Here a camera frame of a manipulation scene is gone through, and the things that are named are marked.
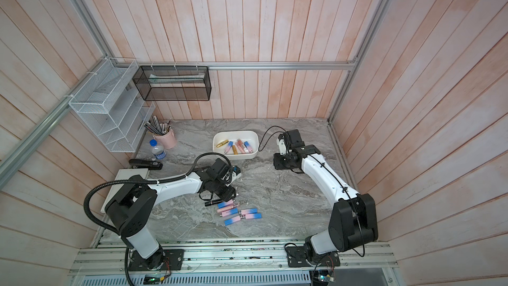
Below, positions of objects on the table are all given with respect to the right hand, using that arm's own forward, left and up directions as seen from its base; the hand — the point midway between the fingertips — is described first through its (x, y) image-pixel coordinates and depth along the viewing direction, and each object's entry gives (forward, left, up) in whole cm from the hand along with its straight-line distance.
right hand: (277, 161), depth 87 cm
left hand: (-12, +21, -11) cm, 27 cm away
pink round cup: (+16, +57, -6) cm, 60 cm away
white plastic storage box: (+18, +21, -11) cm, 29 cm away
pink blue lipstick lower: (-20, +21, -11) cm, 31 cm away
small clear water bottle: (+8, +58, -3) cm, 59 cm away
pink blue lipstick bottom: (-23, +20, -11) cm, 32 cm away
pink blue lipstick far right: (-21, +10, -12) cm, 26 cm away
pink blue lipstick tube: (+17, +14, -11) cm, 25 cm away
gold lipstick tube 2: (+18, +29, -11) cm, 36 cm away
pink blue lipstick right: (-19, +12, -12) cm, 25 cm away
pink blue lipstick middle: (-16, +23, -10) cm, 30 cm away
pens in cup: (+21, +63, -1) cm, 66 cm away
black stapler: (+2, +70, -8) cm, 70 cm away
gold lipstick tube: (+14, +21, -11) cm, 28 cm away
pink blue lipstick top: (+16, +25, -11) cm, 32 cm away
